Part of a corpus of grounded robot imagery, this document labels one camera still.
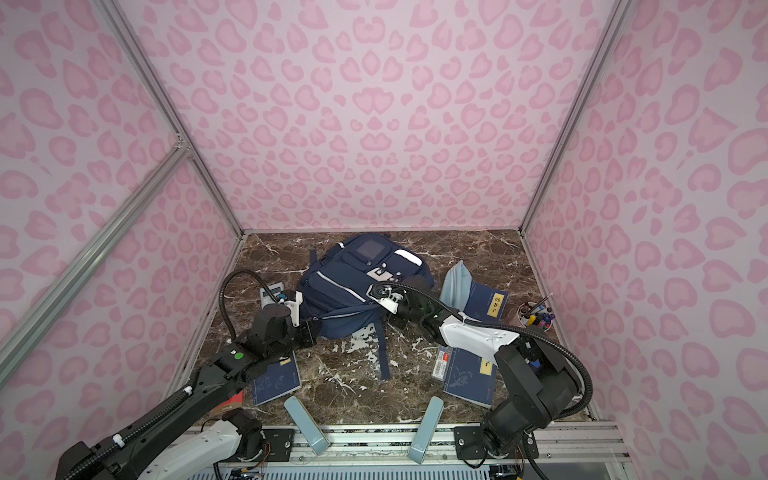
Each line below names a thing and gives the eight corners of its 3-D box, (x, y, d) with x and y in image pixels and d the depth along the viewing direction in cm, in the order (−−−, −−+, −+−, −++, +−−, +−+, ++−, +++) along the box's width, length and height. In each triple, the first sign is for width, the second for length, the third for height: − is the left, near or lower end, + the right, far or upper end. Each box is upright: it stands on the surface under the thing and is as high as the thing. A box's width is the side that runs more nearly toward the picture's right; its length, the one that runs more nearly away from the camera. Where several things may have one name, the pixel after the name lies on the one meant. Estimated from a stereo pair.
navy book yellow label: (462, 314, 98) (463, 311, 97) (471, 284, 106) (472, 280, 104) (500, 328, 95) (502, 324, 94) (507, 296, 103) (509, 292, 101)
